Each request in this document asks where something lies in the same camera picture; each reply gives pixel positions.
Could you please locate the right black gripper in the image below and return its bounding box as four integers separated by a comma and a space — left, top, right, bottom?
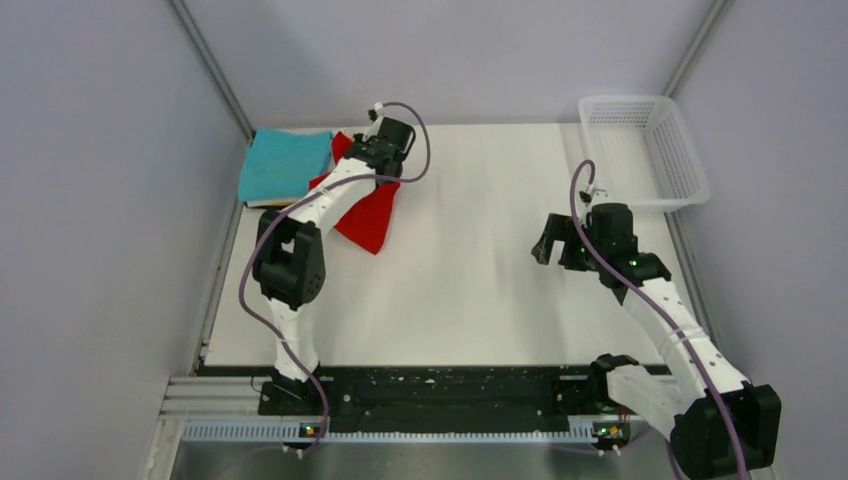
532, 212, 607, 272

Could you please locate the folded teal t-shirt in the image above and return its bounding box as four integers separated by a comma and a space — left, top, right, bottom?
237, 129, 334, 203

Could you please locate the white slotted cable duct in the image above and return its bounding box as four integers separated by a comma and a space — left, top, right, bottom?
181, 420, 596, 444

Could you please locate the folded white t-shirt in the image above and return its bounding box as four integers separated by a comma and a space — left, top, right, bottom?
245, 198, 298, 208

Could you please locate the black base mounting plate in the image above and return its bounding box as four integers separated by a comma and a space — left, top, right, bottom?
256, 364, 670, 452

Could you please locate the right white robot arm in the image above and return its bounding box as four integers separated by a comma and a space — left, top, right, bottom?
531, 190, 782, 479

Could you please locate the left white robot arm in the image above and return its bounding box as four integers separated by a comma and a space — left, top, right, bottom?
238, 102, 427, 415

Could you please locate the red t-shirt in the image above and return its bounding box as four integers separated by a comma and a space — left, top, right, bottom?
308, 131, 403, 256

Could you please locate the white plastic basket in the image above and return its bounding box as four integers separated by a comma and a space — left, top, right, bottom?
578, 95, 711, 213

